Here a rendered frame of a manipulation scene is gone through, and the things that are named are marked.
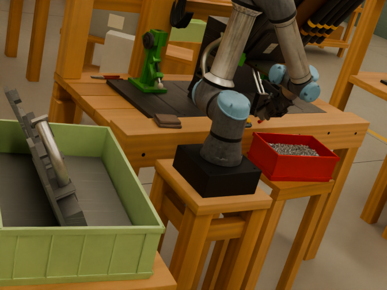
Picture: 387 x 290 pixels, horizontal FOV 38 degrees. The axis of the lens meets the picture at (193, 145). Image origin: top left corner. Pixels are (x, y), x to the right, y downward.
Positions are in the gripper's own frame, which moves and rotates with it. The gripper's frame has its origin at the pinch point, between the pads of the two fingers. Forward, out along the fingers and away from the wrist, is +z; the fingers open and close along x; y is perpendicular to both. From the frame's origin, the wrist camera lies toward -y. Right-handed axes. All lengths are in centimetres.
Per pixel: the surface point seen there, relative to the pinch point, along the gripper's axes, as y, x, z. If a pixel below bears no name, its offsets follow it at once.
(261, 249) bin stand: 53, -6, 22
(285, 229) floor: 30, 92, 99
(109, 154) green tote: 14, -76, 0
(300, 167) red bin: 29.6, 4.6, -7.0
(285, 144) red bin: 15.3, 10.6, 1.1
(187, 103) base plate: -19.4, -14.4, 23.3
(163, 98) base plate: -23.9, -24.0, 26.4
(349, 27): -300, 575, 270
